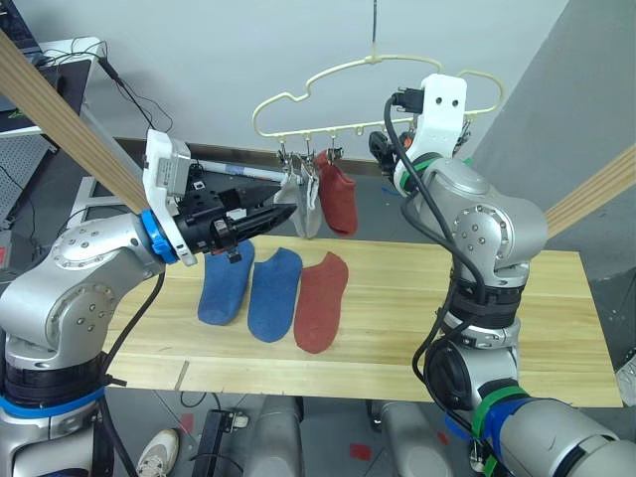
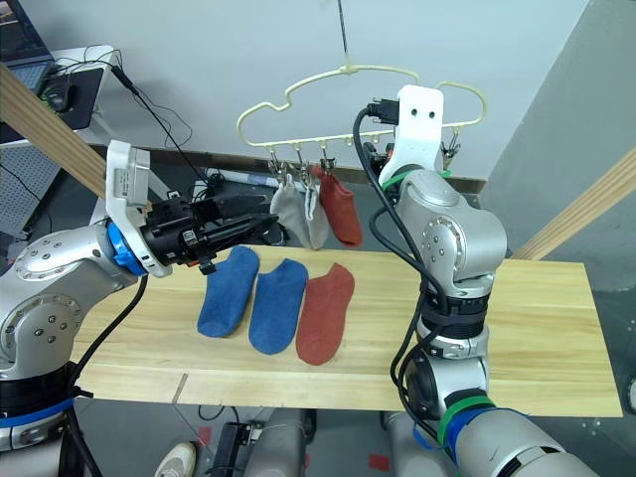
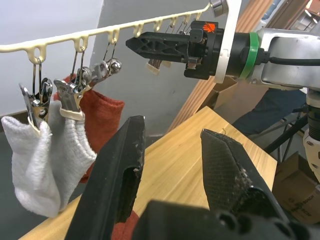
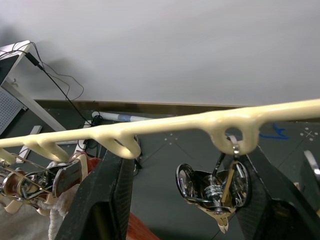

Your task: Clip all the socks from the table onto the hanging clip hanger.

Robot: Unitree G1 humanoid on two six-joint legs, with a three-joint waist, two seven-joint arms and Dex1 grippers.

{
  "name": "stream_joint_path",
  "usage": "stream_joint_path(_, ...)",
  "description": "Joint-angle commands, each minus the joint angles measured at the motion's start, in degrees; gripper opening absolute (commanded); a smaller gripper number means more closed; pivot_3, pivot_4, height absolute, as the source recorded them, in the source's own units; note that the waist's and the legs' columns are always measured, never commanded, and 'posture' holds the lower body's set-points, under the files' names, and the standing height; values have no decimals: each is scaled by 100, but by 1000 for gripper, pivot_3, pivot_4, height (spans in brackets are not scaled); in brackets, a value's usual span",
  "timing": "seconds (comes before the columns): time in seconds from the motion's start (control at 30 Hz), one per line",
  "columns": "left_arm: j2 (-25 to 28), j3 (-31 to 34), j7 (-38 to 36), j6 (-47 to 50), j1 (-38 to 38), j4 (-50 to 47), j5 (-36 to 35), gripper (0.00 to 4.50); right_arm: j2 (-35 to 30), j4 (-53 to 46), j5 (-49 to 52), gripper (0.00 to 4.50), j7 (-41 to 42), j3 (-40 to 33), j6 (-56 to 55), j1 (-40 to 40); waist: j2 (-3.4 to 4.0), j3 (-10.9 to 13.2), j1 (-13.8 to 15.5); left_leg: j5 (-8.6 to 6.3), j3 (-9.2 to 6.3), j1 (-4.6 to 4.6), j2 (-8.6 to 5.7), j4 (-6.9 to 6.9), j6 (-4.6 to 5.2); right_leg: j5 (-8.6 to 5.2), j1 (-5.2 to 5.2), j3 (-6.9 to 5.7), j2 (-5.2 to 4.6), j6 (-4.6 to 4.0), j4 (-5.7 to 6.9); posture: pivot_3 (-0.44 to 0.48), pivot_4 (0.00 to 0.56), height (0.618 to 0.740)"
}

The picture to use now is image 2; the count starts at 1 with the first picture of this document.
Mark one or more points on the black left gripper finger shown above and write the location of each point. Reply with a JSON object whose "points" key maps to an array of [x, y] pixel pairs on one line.
{"points": [[223, 207], [233, 233]]}

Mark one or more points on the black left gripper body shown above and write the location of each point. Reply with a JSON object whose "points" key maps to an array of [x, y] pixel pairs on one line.
{"points": [[171, 233]]}

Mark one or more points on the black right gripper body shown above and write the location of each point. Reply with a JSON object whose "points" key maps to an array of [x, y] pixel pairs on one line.
{"points": [[380, 156]]}

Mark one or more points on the grey ankle sock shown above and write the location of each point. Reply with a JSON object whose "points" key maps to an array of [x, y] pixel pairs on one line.
{"points": [[290, 213], [318, 228]]}

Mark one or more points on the red ankle sock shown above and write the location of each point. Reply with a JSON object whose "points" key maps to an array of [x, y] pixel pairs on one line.
{"points": [[343, 213], [323, 323]]}

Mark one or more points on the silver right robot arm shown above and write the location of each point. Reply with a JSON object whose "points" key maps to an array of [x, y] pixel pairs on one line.
{"points": [[457, 223]]}

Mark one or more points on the metal hanger clip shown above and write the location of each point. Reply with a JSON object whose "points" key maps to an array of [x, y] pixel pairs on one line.
{"points": [[327, 161], [274, 166], [451, 146], [301, 169]]}

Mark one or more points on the cream plastic clip hanger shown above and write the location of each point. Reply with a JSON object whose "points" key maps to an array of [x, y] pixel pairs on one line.
{"points": [[348, 68]]}

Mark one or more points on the thin metal hanger rod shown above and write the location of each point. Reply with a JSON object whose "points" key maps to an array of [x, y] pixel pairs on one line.
{"points": [[343, 30]]}

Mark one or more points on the blue ankle sock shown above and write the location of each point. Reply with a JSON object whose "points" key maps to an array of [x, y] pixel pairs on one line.
{"points": [[226, 298], [275, 313]]}

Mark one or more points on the grey perforated pegboard panel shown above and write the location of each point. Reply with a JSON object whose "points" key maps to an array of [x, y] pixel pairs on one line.
{"points": [[25, 189]]}

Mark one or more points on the black mouse pad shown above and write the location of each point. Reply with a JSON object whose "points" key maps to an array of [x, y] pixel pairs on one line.
{"points": [[87, 89]]}

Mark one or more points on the black computer mouse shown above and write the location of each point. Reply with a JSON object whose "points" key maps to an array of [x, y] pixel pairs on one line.
{"points": [[60, 97]]}

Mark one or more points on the white office desk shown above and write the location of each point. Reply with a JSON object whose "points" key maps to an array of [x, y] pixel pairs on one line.
{"points": [[74, 52]]}

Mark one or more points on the grey rounded robot leg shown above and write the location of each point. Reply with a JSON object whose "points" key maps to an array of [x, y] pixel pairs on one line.
{"points": [[407, 437], [278, 442]]}

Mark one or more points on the white sneaker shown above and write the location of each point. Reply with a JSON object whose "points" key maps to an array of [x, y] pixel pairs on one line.
{"points": [[176, 459]]}

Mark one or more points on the open laptop computer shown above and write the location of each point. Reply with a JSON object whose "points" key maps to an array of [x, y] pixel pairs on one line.
{"points": [[25, 45]]}

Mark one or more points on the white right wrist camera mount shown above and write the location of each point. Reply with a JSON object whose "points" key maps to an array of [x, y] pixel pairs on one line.
{"points": [[420, 134]]}

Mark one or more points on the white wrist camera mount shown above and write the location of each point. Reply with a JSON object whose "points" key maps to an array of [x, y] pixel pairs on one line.
{"points": [[420, 134], [124, 174]]}

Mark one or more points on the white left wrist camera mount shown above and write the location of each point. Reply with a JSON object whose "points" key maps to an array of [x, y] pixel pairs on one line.
{"points": [[124, 174]]}

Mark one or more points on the light wooden frame beam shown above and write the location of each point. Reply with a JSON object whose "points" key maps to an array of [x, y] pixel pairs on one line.
{"points": [[49, 129], [581, 208]]}

